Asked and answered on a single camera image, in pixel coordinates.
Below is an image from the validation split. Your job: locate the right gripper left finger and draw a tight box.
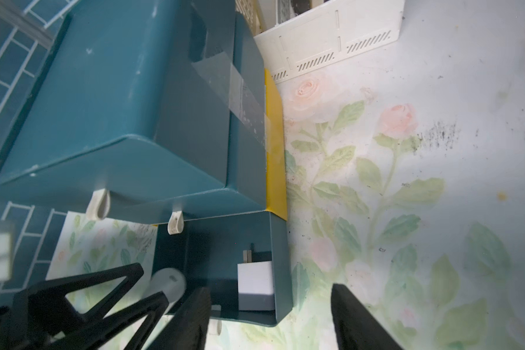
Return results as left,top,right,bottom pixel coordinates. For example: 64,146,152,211
148,287,211,350

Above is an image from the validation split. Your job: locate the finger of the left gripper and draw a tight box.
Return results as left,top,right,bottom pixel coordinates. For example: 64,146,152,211
10,263,144,333
48,292,169,350

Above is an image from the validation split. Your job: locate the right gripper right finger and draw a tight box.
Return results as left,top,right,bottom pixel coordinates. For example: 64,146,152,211
330,284,402,350

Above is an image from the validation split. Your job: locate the teal drawer cabinet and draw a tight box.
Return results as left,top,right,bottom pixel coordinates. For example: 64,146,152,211
0,1,293,327

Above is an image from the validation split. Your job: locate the white file organizer rack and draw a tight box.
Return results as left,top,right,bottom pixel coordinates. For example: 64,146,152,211
255,0,405,83

